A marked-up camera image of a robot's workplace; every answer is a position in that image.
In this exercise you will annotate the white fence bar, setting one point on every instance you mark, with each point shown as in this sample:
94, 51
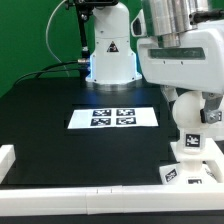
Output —
112, 199
7, 158
216, 160

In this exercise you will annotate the white left fence bar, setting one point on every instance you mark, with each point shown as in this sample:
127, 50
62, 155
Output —
7, 158

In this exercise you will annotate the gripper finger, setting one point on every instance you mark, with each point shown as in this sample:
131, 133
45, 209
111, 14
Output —
169, 93
211, 113

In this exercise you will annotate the marker sheet on table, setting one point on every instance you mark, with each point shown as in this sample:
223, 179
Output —
113, 118

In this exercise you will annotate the white front fence bar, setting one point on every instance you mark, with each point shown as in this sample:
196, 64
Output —
112, 199

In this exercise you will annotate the black camera stand pole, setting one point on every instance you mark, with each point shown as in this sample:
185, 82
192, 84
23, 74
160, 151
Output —
83, 12

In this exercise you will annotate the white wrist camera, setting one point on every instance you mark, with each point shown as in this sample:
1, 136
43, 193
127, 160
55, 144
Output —
138, 25

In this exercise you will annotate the white square lamp base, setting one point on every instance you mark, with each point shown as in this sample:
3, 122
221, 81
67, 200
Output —
188, 169

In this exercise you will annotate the white lamp bulb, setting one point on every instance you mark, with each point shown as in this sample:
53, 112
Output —
186, 114

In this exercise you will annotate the white right fence bar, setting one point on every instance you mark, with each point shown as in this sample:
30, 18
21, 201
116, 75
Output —
216, 160

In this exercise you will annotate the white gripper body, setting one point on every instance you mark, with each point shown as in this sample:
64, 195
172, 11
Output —
198, 64

